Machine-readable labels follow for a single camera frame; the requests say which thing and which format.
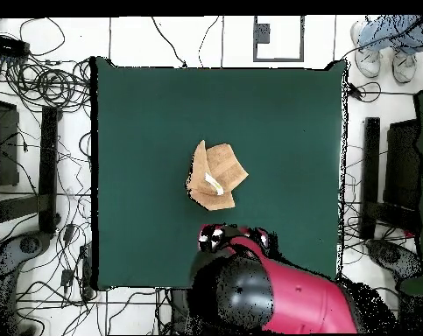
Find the tan terry towel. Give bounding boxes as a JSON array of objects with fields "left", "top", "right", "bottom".
[{"left": 185, "top": 139, "right": 250, "bottom": 212}]

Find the dark green table cloth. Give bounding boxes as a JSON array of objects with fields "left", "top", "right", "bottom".
[{"left": 90, "top": 55, "right": 349, "bottom": 291}]

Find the grey office chair base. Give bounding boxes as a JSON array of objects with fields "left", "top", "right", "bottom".
[
  {"left": 0, "top": 232, "right": 53, "bottom": 335},
  {"left": 366, "top": 238, "right": 423, "bottom": 281}
]

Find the black box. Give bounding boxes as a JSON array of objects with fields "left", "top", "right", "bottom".
[
  {"left": 0, "top": 99, "right": 20, "bottom": 187},
  {"left": 384, "top": 119, "right": 422, "bottom": 211}
]

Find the person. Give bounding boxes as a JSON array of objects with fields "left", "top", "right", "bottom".
[{"left": 349, "top": 14, "right": 423, "bottom": 84}]

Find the black power strip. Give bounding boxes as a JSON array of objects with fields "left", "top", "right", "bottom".
[{"left": 0, "top": 33, "right": 31, "bottom": 59}]

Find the black cable with plug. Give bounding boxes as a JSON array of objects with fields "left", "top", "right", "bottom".
[{"left": 150, "top": 16, "right": 188, "bottom": 68}]

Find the grey floor hatch frame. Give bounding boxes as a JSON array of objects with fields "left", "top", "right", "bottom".
[{"left": 252, "top": 15, "right": 306, "bottom": 63}]

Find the black stand frame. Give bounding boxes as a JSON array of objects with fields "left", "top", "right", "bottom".
[
  {"left": 358, "top": 116, "right": 422, "bottom": 241},
  {"left": 0, "top": 105, "right": 61, "bottom": 235}
]

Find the tangle of black cables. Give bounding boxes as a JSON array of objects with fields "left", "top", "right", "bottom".
[{"left": 0, "top": 55, "right": 93, "bottom": 113}]

